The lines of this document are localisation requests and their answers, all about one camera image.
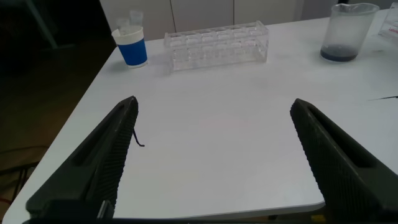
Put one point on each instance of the white paper cup blue sleeve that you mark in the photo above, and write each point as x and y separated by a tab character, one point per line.
133	51

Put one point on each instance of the clear glass beaker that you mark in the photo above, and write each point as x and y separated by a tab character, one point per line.
342	40

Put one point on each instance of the thin black thread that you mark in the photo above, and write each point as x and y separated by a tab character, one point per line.
136	140

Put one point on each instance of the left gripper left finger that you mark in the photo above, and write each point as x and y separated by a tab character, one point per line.
99	168

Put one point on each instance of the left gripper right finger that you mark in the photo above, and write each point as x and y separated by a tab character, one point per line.
342	174

